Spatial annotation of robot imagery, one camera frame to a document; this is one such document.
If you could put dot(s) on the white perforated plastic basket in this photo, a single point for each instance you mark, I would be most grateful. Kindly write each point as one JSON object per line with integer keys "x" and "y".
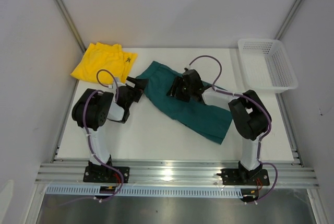
{"x": 265, "y": 65}

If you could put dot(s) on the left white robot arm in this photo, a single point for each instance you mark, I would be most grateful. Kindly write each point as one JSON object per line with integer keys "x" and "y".
{"x": 95, "y": 107}

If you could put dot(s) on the aluminium front rail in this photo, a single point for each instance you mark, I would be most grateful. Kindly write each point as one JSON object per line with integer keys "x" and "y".
{"x": 174, "y": 173}

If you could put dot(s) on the left aluminium corner post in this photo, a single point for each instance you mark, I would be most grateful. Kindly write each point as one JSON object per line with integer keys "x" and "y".
{"x": 70, "y": 23}

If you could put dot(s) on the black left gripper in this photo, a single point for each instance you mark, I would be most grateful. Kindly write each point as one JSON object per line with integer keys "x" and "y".
{"x": 139, "y": 83}

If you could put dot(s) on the yellow shorts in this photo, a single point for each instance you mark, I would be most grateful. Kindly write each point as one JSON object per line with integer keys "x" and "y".
{"x": 103, "y": 56}

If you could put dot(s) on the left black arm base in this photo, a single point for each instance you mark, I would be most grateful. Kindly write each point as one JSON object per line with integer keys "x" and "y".
{"x": 100, "y": 174}

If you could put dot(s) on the right aluminium corner post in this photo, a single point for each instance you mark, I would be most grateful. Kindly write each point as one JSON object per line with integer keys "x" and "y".
{"x": 297, "y": 4}

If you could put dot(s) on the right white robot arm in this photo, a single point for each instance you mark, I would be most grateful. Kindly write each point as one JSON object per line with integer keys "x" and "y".
{"x": 252, "y": 121}

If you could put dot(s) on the slotted white cable duct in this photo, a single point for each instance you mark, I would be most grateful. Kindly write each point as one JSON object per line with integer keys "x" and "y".
{"x": 145, "y": 191}

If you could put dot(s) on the green shorts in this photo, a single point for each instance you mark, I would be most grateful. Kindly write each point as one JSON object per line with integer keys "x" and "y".
{"x": 208, "y": 121}

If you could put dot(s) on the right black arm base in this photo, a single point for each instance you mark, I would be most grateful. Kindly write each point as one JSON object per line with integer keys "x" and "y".
{"x": 238, "y": 177}

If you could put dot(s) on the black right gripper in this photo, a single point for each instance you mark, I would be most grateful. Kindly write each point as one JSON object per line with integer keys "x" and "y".
{"x": 179, "y": 82}

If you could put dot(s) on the aluminium corner post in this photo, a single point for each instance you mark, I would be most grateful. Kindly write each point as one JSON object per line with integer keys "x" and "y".
{"x": 70, "y": 23}
{"x": 297, "y": 4}

